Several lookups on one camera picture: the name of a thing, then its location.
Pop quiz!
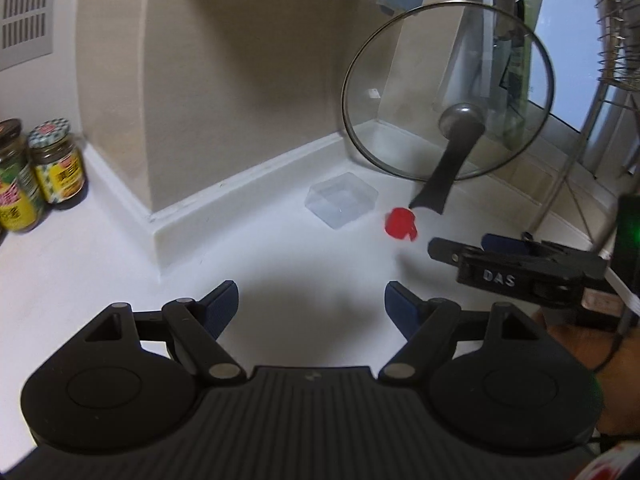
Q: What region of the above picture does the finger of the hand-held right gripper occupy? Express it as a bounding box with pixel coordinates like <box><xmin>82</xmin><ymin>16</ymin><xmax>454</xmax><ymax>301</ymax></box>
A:
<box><xmin>481</xmin><ymin>233</ymin><xmax>599</xmax><ymax>257</ymax></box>
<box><xmin>428</xmin><ymin>237</ymin><xmax>609</xmax><ymax>306</ymax></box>

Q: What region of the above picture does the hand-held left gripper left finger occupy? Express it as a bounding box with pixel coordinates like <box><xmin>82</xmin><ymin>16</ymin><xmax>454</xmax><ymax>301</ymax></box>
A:
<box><xmin>82</xmin><ymin>280</ymin><xmax>248</xmax><ymax>389</ymax></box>

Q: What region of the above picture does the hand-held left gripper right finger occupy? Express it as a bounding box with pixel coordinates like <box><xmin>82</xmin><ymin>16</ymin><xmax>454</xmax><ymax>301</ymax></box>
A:
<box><xmin>376</xmin><ymin>281</ymin><xmax>540</xmax><ymax>389</ymax></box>

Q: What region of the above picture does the red plastic cap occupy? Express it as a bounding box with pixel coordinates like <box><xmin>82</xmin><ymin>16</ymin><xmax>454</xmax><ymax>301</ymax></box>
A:
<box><xmin>383</xmin><ymin>206</ymin><xmax>420</xmax><ymax>242</ymax></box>

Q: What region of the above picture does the clear plastic box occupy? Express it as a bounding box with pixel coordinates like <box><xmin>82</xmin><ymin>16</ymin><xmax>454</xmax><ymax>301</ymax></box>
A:
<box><xmin>306</xmin><ymin>171</ymin><xmax>380</xmax><ymax>231</ymax></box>

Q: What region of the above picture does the metal dish rack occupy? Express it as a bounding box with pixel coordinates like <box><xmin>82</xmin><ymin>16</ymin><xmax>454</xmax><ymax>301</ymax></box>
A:
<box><xmin>520</xmin><ymin>0</ymin><xmax>640</xmax><ymax>252</ymax></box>

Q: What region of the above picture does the grey cutting board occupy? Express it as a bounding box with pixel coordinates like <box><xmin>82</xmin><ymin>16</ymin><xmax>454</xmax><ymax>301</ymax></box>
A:
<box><xmin>434</xmin><ymin>0</ymin><xmax>502</xmax><ymax>127</ymax></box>

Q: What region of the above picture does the window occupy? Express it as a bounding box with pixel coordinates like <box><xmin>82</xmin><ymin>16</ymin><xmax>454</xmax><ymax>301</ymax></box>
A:
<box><xmin>535</xmin><ymin>0</ymin><xmax>640</xmax><ymax>182</ymax></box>

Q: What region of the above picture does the red white printed cloth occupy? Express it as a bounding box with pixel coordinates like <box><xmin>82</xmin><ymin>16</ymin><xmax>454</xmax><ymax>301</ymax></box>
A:
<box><xmin>574</xmin><ymin>442</ymin><xmax>640</xmax><ymax>480</ymax></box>

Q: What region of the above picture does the green cutting board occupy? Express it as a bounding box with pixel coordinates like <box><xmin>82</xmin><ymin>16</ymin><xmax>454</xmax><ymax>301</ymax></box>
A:
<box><xmin>497</xmin><ymin>0</ymin><xmax>537</xmax><ymax>99</ymax></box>

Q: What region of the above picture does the sauce jar checkered lid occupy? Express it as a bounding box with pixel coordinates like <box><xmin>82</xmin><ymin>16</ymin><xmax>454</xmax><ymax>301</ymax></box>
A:
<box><xmin>27</xmin><ymin>118</ymin><xmax>89</xmax><ymax>206</ymax></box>

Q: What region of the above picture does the jar with yellow label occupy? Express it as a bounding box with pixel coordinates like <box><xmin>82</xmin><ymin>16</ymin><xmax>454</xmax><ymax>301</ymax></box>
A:
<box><xmin>0</xmin><ymin>118</ymin><xmax>44</xmax><ymax>234</ymax></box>

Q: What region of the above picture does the white flat strap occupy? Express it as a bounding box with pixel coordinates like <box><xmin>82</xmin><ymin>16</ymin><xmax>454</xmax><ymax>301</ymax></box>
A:
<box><xmin>604</xmin><ymin>267</ymin><xmax>640</xmax><ymax>312</ymax></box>

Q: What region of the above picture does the glass pot lid black handle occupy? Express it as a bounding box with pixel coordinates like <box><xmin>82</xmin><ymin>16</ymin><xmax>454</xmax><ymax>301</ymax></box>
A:
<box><xmin>341</xmin><ymin>1</ymin><xmax>556</xmax><ymax>217</ymax></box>

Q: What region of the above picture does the black cable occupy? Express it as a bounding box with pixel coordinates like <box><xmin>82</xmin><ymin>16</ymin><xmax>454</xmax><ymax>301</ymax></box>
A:
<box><xmin>592</xmin><ymin>305</ymin><xmax>640</xmax><ymax>377</ymax></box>

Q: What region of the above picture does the white wall vent grille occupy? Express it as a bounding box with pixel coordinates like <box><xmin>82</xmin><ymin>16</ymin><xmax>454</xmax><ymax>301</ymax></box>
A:
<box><xmin>0</xmin><ymin>0</ymin><xmax>55</xmax><ymax>72</ymax></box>

